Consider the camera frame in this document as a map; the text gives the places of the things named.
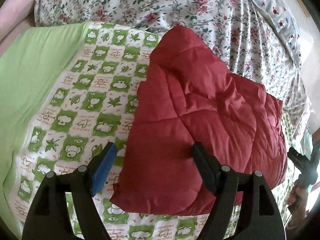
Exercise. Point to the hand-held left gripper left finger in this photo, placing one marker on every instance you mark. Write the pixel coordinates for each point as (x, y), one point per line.
(103, 172)

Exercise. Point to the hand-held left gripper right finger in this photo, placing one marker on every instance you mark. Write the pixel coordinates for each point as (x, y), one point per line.
(205, 170)

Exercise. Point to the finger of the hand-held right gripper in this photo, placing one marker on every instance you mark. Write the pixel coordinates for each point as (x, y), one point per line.
(297, 158)

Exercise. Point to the red quilted blanket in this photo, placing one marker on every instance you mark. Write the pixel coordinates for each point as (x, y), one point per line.
(200, 120)

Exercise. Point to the person's right hand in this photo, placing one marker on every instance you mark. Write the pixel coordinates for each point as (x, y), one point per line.
(303, 202)

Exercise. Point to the green printed bedsheet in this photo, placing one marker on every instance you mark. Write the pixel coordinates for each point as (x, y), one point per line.
(82, 92)

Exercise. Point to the floral pillow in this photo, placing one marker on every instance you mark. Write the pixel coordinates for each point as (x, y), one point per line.
(277, 17)

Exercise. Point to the floral rose quilt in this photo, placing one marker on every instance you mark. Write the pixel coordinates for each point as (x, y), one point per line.
(162, 2)

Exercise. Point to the pink blanket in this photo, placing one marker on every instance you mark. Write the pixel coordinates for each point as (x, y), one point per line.
(15, 10)

